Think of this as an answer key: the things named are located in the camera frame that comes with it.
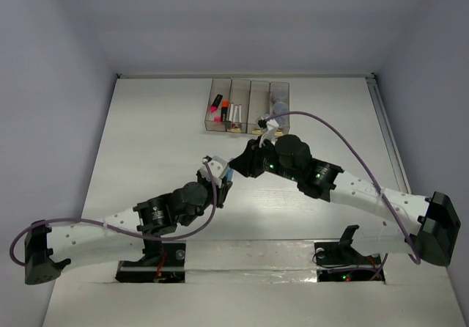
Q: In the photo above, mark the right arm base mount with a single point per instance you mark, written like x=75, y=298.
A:
x=338, y=261

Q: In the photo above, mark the red-capped white pen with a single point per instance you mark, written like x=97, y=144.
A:
x=235, y=114

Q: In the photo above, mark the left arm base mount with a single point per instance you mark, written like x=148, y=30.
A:
x=167, y=269

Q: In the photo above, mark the pink highlighter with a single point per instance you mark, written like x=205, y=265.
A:
x=216, y=103

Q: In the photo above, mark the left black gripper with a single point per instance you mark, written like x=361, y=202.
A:
x=220, y=192

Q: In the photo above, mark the aluminium rail right edge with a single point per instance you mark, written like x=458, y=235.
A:
x=392, y=151

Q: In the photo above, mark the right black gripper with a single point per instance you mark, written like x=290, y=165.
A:
x=247, y=164

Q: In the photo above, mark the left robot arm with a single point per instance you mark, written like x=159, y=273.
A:
x=56, y=246

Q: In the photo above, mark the paper clip jar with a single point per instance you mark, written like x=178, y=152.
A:
x=280, y=94
x=282, y=121
x=280, y=108

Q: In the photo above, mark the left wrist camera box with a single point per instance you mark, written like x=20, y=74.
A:
x=214, y=169

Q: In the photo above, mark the orange highlighter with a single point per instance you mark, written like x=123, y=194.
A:
x=224, y=110

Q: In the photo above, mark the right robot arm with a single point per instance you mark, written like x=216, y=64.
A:
x=428, y=226

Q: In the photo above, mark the blue utility knife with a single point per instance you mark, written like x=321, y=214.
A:
x=229, y=175

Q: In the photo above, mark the clear four-compartment organizer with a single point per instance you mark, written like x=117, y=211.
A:
x=255, y=98

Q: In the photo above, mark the blue-capped white pen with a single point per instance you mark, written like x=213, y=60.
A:
x=231, y=112

